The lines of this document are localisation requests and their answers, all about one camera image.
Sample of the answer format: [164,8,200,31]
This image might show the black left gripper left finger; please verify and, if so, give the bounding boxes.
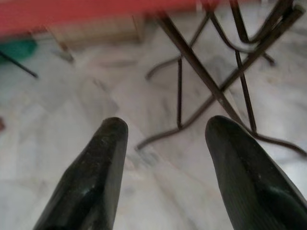
[32,116,129,230]

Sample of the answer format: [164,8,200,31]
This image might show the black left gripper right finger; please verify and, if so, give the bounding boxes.
[206,115,307,230]

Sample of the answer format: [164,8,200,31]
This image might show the thin black rod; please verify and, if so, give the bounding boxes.
[0,51,39,79]

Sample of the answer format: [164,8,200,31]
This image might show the light wooden cabinet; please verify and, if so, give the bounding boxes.
[47,14,146,63]

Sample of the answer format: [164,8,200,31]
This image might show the green plastic bag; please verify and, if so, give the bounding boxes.
[0,39,38,60]

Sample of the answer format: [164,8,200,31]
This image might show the marble folding table red edge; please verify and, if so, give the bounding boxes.
[0,0,297,43]

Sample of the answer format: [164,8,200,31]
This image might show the black metal table leg frame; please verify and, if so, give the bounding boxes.
[135,0,307,159]

